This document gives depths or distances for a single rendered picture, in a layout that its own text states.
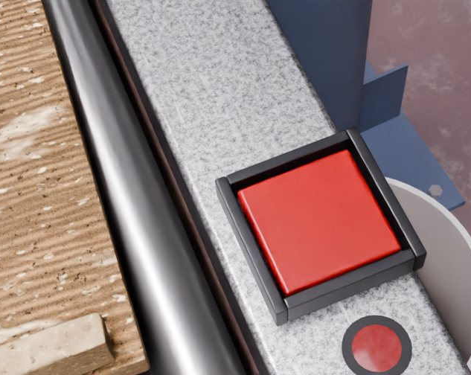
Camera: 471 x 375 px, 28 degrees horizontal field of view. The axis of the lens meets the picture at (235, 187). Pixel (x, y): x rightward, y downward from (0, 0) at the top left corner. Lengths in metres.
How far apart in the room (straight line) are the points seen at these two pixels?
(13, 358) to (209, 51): 0.21
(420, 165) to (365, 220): 1.09
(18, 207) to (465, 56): 1.29
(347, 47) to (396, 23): 0.54
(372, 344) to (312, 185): 0.08
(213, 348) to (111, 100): 0.15
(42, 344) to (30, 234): 0.07
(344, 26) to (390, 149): 0.44
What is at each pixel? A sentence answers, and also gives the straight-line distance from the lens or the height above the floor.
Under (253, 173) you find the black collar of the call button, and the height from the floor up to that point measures 0.93.
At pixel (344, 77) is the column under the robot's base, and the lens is 1.23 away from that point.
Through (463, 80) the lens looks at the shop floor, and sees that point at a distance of 1.65.
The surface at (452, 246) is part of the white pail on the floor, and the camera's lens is 1.11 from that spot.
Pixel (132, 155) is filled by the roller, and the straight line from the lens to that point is 0.48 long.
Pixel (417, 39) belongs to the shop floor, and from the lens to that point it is 1.69.
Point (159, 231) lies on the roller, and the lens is 0.46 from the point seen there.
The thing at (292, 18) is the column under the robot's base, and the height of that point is 0.47.
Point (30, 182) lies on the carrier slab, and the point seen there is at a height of 0.94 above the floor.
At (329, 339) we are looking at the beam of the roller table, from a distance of 0.44.
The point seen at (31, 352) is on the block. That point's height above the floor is 0.96.
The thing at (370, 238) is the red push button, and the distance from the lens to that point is 0.44.
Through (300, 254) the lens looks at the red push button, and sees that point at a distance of 0.44.
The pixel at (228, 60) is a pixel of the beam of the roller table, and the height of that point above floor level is 0.92.
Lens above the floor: 1.32
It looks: 61 degrees down
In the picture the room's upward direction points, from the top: 7 degrees counter-clockwise
